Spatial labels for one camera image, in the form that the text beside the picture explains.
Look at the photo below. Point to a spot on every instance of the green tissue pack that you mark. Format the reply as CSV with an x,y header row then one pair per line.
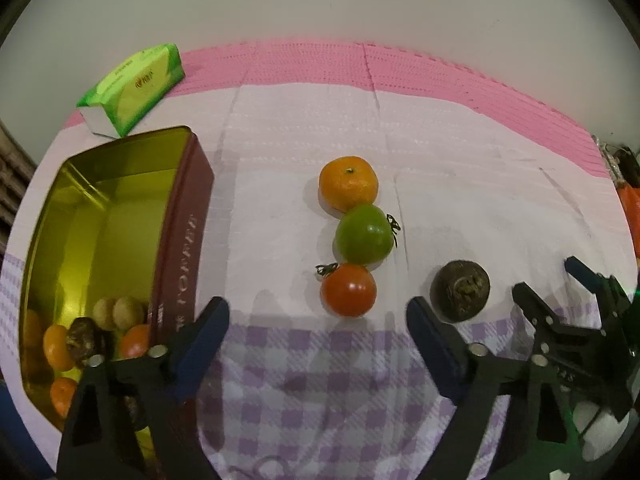
x,y
140,85

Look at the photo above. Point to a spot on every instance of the dark tangled object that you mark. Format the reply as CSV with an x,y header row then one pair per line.
x,y
627,162

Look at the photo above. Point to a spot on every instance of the pink and purple checked tablecloth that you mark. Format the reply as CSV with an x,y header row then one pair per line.
x,y
450,160

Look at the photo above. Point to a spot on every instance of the red oval tomato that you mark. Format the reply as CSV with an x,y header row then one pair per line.
x,y
135,341

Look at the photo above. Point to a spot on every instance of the green tomato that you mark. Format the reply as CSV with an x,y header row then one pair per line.
x,y
362,235

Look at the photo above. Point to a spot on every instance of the orange mandarin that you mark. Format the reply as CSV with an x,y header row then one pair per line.
x,y
62,396
57,347
348,185

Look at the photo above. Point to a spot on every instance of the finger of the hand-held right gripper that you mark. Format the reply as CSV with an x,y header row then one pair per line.
x,y
600,285
542,317

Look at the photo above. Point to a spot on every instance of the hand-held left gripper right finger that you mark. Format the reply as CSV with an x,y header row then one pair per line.
x,y
435,345

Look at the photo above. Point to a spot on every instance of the dark brown round fruit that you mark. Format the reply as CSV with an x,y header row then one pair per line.
x,y
82,342
460,290
132,410

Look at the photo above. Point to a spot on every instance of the red round tomato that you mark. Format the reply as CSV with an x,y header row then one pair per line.
x,y
348,291

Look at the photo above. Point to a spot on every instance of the orange object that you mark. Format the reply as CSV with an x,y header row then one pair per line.
x,y
632,215

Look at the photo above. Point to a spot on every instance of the small tan round fruit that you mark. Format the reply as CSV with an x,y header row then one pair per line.
x,y
128,312
103,313

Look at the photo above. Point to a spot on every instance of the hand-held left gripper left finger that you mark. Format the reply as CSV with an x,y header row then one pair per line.
x,y
200,345

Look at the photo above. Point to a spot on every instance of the patterned beige curtain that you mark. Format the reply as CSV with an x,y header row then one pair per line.
x,y
12,180

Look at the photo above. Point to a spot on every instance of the gold tin box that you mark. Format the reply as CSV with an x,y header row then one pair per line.
x,y
115,220

